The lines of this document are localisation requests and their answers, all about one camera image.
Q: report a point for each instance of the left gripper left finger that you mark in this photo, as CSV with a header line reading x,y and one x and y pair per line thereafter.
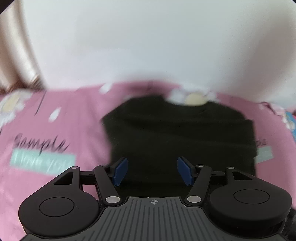
x,y
107,178

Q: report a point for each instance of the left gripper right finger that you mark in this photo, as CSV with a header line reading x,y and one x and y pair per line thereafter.
x,y
197,177

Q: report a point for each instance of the black knit sweater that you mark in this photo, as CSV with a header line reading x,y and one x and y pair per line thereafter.
x,y
152,134

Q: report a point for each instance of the pink printed bed sheet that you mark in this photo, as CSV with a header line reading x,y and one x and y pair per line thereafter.
x,y
44,133

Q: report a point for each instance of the beige curtain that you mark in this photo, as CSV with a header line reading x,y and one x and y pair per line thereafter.
x,y
18,65

